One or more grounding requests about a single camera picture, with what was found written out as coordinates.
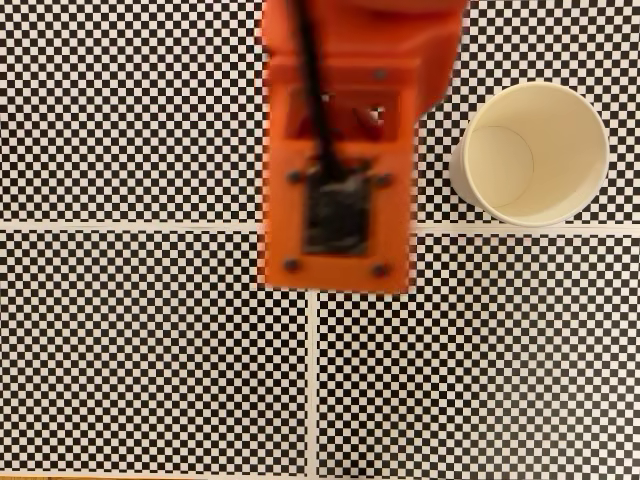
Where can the black white checkerboard paper sheet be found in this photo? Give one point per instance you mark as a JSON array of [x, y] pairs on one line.
[[150, 100], [500, 40], [150, 375], [450, 375]]

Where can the orange camera mount with board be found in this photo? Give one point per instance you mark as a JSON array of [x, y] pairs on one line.
[[280, 225]]

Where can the white paper cup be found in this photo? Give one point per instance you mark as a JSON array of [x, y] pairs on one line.
[[565, 150]]

